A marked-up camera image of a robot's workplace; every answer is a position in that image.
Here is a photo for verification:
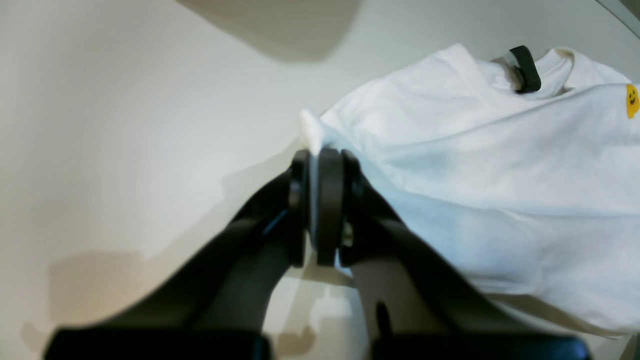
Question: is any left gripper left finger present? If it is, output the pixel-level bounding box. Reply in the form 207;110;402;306
44;150;310;360

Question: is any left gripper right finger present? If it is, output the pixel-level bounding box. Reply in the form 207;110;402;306
337;150;591;360

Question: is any white printed t-shirt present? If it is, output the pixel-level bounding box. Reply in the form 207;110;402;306
301;43;640;337

